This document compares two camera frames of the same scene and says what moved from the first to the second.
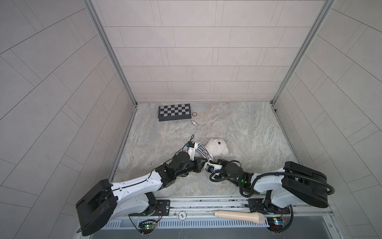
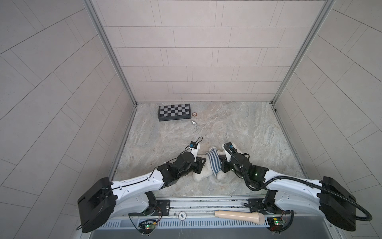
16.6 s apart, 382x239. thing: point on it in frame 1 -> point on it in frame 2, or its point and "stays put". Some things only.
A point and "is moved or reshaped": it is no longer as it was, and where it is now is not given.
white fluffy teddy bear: [218, 149] -> [207, 172]
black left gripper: [197, 168] stays put
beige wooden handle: [255, 216] stays put
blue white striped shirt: [202, 150] is moved or reshaped
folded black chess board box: [174, 112] stays put
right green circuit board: [276, 224] stays put
